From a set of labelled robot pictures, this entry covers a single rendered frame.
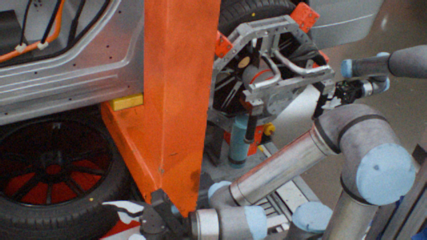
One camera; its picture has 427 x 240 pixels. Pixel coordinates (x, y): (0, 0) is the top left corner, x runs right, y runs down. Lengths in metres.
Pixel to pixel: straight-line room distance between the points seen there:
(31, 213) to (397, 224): 1.35
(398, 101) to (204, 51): 2.48
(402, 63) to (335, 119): 0.75
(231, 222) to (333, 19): 1.63
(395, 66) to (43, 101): 1.31
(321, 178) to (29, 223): 1.66
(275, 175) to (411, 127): 2.47
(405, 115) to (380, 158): 2.66
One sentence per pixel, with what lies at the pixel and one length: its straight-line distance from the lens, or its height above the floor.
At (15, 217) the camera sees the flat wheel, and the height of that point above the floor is 0.50.
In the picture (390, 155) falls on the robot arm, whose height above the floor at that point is 1.46.
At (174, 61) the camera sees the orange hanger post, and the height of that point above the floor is 1.29.
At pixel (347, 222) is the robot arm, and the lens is 1.15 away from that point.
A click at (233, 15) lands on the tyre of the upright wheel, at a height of 1.15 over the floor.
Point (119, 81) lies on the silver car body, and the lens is 2.07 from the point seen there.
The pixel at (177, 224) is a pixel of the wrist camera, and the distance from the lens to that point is 1.05.
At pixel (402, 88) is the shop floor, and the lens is 3.90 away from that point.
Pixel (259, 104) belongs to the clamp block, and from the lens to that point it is 1.83.
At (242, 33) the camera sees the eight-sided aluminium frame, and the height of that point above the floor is 1.11.
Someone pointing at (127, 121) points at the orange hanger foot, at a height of 0.68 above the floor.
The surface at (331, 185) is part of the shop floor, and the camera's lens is 2.94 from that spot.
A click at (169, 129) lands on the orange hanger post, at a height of 1.03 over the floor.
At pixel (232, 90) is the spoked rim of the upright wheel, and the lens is 2.21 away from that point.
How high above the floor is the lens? 2.10
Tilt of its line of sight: 42 degrees down
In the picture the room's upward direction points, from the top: 8 degrees clockwise
